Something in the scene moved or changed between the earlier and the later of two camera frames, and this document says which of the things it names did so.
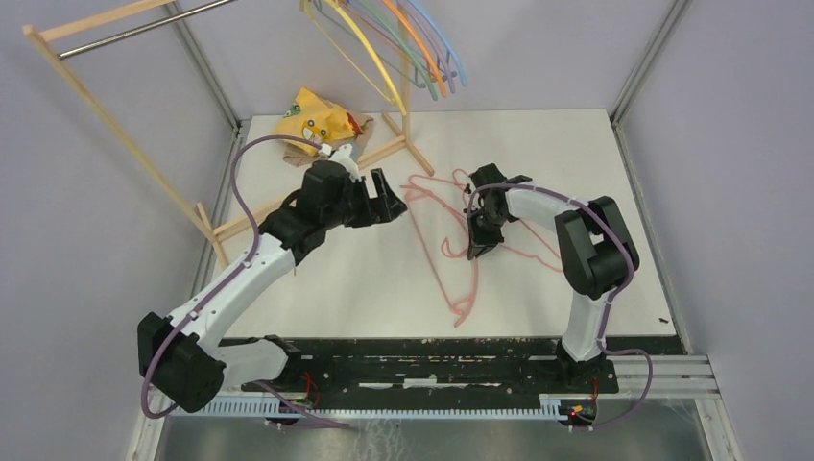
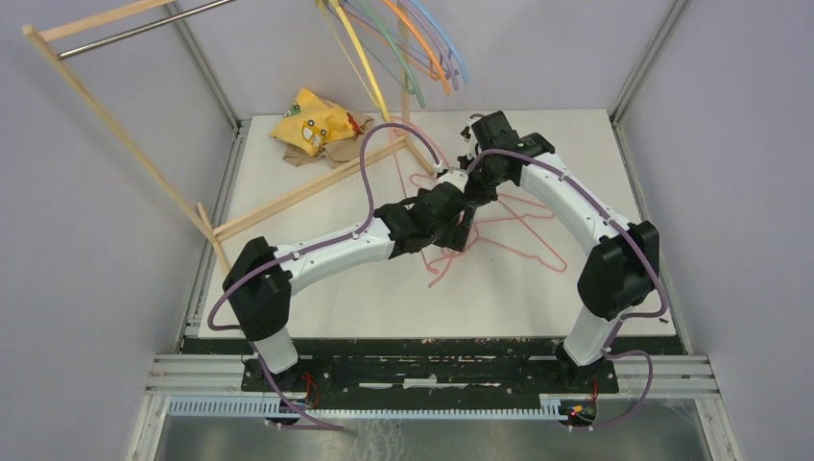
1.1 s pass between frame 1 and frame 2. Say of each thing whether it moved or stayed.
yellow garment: stayed
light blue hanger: stayed
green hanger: moved
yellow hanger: moved
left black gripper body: moved
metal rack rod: stayed
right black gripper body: moved
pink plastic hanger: moved
